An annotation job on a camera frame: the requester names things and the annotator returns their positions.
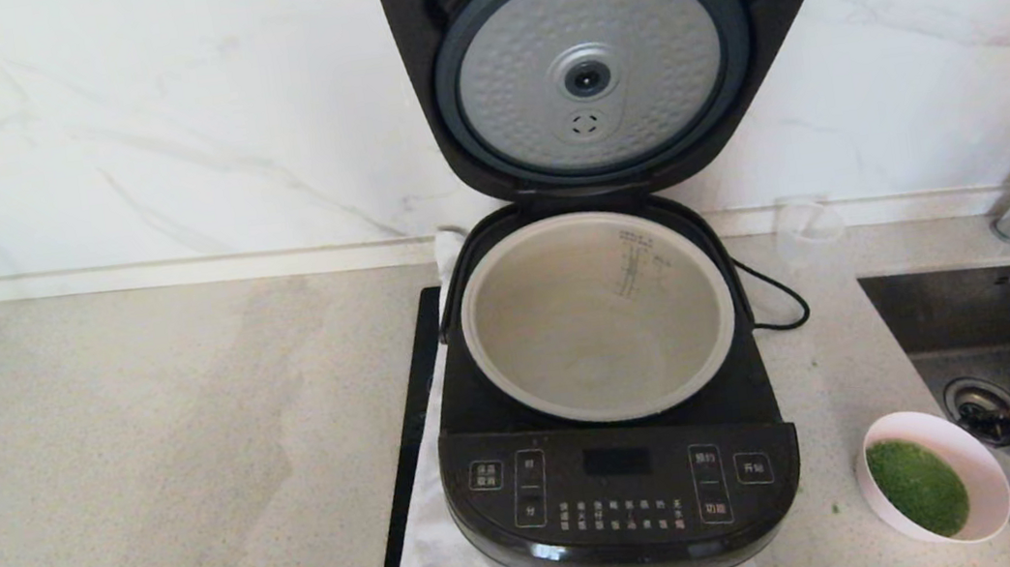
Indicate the pink bowl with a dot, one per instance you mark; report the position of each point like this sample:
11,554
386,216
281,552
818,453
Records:
989,473

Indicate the chopped green food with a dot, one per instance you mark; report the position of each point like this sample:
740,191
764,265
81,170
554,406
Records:
919,487

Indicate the sink drain strainer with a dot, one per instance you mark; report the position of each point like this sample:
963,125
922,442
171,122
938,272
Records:
982,408

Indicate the clear measuring cup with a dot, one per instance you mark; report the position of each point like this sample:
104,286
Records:
810,229

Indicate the black rice cooker lid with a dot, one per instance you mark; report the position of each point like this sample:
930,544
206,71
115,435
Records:
526,76

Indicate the black flat strip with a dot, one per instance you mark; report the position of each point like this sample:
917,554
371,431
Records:
408,433

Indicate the black rice cooker body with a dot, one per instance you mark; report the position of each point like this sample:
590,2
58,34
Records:
620,493

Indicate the grey inner pot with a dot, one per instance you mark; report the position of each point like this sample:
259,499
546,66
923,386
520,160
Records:
591,340

